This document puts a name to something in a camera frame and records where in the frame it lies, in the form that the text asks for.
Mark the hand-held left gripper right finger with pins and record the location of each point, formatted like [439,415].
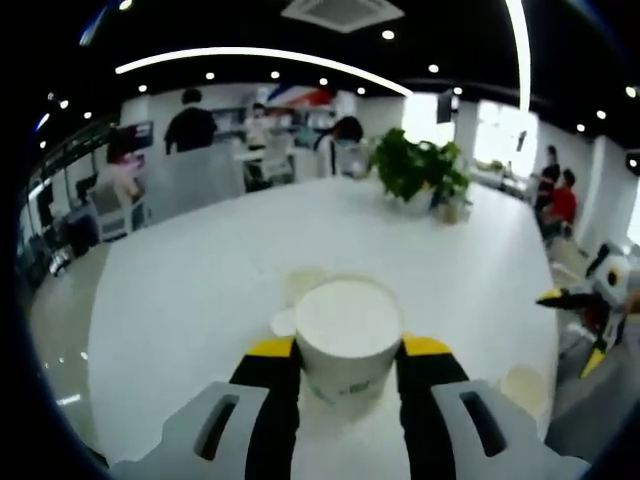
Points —
[475,440]

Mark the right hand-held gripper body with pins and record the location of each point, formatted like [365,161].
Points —
[612,277]

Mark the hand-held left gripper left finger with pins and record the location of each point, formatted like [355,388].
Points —
[210,440]

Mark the white table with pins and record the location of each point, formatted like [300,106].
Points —
[200,300]

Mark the small glass jar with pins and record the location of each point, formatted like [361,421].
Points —
[450,212]

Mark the green potted plant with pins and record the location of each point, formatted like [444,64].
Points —
[410,165]

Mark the black hanging screen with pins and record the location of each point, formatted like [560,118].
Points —
[444,106]

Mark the long curved ceiling light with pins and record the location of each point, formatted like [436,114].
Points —
[250,51]
[522,50]

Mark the red white blue wall banner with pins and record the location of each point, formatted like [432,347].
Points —
[300,96]

